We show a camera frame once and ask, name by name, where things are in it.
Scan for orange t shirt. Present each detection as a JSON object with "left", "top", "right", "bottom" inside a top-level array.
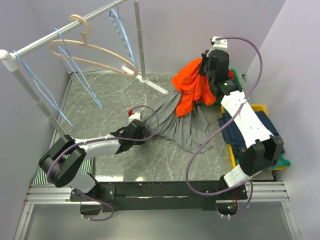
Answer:
[{"left": 171, "top": 58, "right": 216, "bottom": 117}]

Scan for grey adidas t shirt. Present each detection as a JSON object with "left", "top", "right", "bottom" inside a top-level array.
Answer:
[{"left": 142, "top": 90, "right": 210, "bottom": 153}]

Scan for wooden hanger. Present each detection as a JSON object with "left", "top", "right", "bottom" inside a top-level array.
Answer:
[{"left": 48, "top": 14, "right": 138, "bottom": 78}]

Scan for light blue hanger of red shirt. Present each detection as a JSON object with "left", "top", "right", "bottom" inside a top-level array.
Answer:
[{"left": 13, "top": 50, "right": 74, "bottom": 127}]

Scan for light blue wire hanger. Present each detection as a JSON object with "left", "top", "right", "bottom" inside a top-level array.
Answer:
[{"left": 109, "top": 9, "right": 137, "bottom": 66}]

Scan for red t shirt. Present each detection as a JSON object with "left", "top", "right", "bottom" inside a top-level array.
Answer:
[{"left": 228, "top": 70, "right": 235, "bottom": 79}]

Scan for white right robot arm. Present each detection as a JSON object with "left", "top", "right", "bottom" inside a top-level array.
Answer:
[{"left": 199, "top": 49, "right": 284, "bottom": 200}]

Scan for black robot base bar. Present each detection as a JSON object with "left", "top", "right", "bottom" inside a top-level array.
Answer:
[{"left": 70, "top": 180, "right": 248, "bottom": 216}]

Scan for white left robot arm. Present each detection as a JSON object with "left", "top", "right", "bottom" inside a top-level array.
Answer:
[{"left": 38, "top": 119, "right": 146, "bottom": 201}]

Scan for green plastic bin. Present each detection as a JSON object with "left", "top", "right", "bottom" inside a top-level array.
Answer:
[{"left": 208, "top": 69, "right": 243, "bottom": 105}]

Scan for yellow plastic bin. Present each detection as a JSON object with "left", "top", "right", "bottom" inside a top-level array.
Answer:
[{"left": 220, "top": 103, "right": 286, "bottom": 172}]

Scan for blue denim jeans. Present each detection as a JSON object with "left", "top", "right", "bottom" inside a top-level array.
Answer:
[{"left": 221, "top": 110, "right": 279, "bottom": 157}]

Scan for green white striped cloth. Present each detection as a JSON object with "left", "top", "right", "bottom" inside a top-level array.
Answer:
[{"left": 32, "top": 138, "right": 97, "bottom": 186}]

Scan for silver clothes rack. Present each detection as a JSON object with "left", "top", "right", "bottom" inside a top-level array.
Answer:
[{"left": 0, "top": 0, "right": 169, "bottom": 136}]

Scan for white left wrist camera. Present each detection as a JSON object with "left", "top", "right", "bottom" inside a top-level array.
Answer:
[{"left": 128, "top": 109, "right": 142, "bottom": 123}]

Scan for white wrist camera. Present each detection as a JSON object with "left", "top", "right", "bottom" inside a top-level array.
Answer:
[
  {"left": 128, "top": 109, "right": 142, "bottom": 123},
  {"left": 207, "top": 36, "right": 228, "bottom": 55}
]

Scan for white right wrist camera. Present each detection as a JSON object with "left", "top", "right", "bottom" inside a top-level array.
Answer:
[{"left": 207, "top": 36, "right": 228, "bottom": 55}]

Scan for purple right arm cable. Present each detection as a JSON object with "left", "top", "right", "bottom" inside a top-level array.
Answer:
[{"left": 185, "top": 36, "right": 264, "bottom": 219}]

